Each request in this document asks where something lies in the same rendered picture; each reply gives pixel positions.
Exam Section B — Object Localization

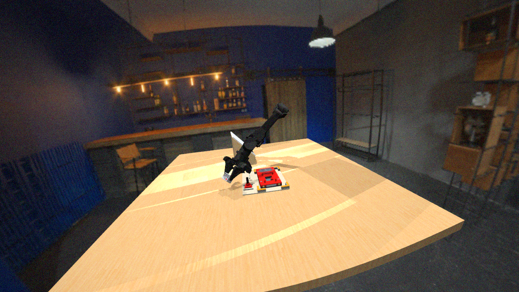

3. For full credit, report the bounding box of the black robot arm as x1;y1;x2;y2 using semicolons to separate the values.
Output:
240;102;289;155

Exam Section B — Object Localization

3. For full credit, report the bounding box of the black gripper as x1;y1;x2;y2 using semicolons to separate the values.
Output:
223;150;252;181

